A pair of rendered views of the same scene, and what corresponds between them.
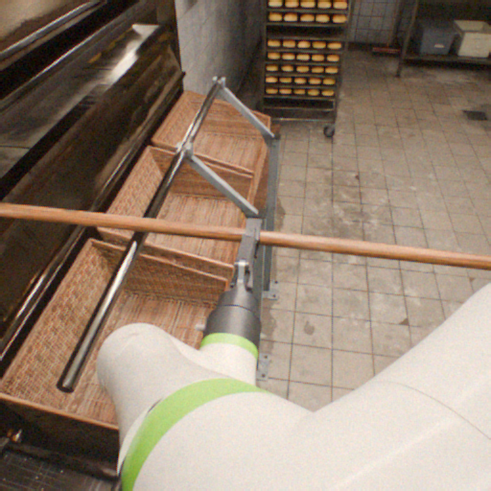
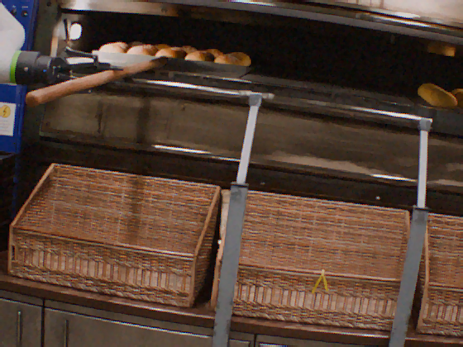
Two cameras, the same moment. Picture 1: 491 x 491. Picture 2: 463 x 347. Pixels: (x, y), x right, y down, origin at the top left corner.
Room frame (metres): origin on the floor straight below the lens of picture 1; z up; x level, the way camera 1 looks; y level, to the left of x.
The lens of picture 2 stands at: (0.71, -2.81, 1.37)
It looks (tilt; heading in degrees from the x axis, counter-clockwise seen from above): 8 degrees down; 85
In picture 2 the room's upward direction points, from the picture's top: 7 degrees clockwise
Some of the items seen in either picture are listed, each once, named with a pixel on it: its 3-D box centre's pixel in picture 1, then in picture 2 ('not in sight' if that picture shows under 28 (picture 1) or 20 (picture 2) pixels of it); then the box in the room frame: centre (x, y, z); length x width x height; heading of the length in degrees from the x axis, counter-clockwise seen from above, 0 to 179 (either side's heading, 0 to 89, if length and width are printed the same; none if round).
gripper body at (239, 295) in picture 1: (240, 298); (54, 70); (0.44, 0.01, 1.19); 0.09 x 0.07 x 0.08; 171
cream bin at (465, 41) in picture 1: (471, 38); not in sight; (4.76, -2.56, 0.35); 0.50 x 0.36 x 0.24; 172
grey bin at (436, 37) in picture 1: (432, 35); not in sight; (4.82, -2.15, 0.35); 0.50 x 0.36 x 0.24; 171
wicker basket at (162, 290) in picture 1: (134, 341); (114, 230); (0.64, 0.33, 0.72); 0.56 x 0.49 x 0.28; 171
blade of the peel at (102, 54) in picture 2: not in sight; (174, 59); (0.77, 1.15, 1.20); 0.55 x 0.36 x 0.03; 171
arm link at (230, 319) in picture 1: (230, 333); (30, 68); (0.36, 0.02, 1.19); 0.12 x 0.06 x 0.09; 81
